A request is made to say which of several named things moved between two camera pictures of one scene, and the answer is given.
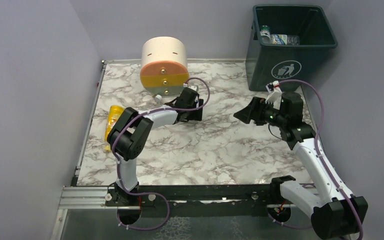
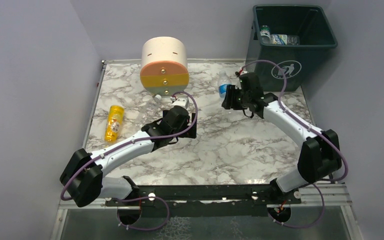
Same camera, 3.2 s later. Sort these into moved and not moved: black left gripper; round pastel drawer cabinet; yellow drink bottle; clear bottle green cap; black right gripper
Moved: black right gripper; black left gripper
Not moved: clear bottle green cap; yellow drink bottle; round pastel drawer cabinet
